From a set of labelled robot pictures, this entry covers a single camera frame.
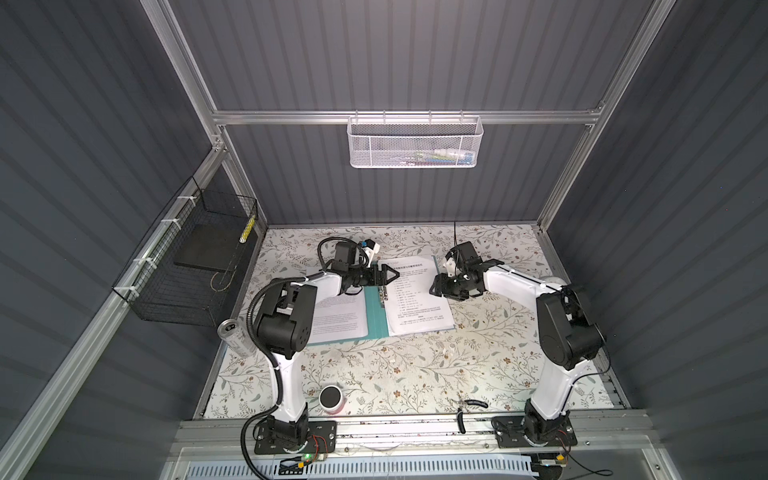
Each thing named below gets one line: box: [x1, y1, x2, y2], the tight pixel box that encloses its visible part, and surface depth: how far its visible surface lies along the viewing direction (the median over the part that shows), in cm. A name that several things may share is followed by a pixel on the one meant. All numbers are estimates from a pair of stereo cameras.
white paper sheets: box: [378, 255, 455, 337], surface depth 99 cm
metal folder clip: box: [377, 285, 389, 309], surface depth 101 cm
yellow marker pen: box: [239, 215, 256, 243], surface depth 82 cm
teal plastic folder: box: [306, 256, 457, 347], surface depth 96 cm
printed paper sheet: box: [309, 287, 369, 344], surface depth 96 cm
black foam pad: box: [174, 224, 244, 272], surface depth 77 cm
